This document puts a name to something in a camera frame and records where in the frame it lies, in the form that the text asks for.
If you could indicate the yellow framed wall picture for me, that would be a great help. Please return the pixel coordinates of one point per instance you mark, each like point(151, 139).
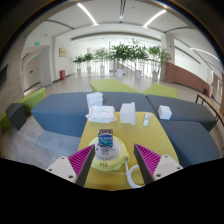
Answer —
point(63, 52)

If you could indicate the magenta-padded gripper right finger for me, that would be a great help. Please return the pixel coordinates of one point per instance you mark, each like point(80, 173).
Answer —
point(150, 160)

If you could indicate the green bench seat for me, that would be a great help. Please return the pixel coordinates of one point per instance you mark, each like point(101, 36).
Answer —
point(32, 99)

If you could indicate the small white cube box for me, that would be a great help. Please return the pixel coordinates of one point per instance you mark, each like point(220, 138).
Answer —
point(164, 112)

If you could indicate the dark grey ottoman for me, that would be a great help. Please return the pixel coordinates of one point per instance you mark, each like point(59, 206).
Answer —
point(16, 115)

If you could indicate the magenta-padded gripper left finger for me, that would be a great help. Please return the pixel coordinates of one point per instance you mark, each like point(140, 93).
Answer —
point(78, 162)

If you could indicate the white wet wipes pack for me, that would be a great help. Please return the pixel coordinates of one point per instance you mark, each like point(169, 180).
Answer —
point(101, 114)

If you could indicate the grey sofa block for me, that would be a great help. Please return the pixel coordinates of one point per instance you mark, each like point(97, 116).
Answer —
point(191, 141)
point(186, 108)

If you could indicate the charger block with blue print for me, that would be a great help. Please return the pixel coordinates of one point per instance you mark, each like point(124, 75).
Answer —
point(105, 138)

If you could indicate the black wall screen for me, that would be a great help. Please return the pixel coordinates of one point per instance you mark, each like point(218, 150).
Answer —
point(3, 76)

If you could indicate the row of potted plants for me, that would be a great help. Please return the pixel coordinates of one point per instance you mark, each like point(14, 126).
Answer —
point(121, 53)

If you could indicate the ceiling light strips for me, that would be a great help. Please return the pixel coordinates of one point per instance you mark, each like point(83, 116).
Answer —
point(87, 14)

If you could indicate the long grey sofa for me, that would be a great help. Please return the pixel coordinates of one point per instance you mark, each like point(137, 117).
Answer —
point(61, 111)

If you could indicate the green sofa block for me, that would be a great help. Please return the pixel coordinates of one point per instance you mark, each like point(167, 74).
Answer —
point(111, 86)
point(160, 90)

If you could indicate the stack of white tissue packs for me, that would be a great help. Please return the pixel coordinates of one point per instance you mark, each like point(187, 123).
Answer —
point(95, 99)

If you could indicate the white tube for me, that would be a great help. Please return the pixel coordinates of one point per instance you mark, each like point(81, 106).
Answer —
point(147, 119)

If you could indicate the wooden bench with black frame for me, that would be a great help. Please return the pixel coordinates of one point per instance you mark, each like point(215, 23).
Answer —
point(208, 101)

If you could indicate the red bin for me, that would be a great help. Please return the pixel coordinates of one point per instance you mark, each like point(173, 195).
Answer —
point(62, 74)

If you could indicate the tall white box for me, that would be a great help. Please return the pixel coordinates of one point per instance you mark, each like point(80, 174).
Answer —
point(127, 114)

